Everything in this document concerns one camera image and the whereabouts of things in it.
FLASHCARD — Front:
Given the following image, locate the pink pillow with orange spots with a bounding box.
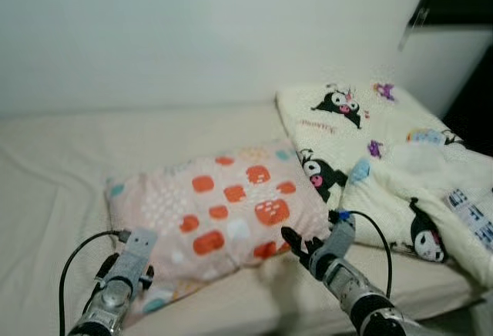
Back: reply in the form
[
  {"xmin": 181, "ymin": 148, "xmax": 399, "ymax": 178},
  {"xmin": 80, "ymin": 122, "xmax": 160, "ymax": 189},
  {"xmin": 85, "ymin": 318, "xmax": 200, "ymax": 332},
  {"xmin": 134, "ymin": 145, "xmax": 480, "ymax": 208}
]
[{"xmin": 104, "ymin": 142, "xmax": 334, "ymax": 328}]

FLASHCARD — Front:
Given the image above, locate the white bed sheet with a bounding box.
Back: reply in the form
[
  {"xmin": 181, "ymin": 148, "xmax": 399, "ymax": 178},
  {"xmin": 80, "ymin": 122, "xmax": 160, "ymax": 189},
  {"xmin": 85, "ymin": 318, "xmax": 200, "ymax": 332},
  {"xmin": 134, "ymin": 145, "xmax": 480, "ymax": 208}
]
[{"xmin": 0, "ymin": 103, "xmax": 482, "ymax": 336}]

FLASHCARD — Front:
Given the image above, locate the cream cartoon print quilt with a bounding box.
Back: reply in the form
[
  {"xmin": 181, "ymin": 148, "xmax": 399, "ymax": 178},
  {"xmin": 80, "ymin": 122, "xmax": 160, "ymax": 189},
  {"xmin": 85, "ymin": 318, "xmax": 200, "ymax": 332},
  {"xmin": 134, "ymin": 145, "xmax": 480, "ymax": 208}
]
[{"xmin": 276, "ymin": 82, "xmax": 493, "ymax": 289}]

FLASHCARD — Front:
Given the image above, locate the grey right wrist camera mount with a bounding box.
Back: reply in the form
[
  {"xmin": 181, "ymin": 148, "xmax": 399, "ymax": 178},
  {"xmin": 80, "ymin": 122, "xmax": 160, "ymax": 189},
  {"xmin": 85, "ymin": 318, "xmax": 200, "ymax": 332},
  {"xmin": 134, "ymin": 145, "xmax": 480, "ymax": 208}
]
[{"xmin": 327, "ymin": 210, "xmax": 358, "ymax": 258}]

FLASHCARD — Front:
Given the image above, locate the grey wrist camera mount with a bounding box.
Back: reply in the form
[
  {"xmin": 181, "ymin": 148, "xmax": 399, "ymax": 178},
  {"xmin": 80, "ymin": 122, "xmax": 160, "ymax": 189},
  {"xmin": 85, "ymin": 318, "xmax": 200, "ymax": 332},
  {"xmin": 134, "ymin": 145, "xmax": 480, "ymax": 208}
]
[
  {"xmin": 327, "ymin": 210, "xmax": 358, "ymax": 258},
  {"xmin": 102, "ymin": 228, "xmax": 159, "ymax": 294}
]

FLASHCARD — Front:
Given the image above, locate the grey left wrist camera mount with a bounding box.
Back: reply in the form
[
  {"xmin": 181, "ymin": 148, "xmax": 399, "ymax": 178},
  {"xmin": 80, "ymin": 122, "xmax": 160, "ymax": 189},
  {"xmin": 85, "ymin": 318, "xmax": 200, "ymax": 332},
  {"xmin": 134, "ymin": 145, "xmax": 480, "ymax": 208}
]
[{"xmin": 102, "ymin": 228, "xmax": 159, "ymax": 294}]

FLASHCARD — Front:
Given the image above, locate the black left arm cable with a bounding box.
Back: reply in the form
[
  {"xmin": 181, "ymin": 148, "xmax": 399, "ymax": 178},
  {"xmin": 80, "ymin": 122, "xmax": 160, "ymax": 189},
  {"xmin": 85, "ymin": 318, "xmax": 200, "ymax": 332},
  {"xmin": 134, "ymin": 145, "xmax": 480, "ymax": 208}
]
[{"xmin": 59, "ymin": 230, "xmax": 130, "ymax": 336}]

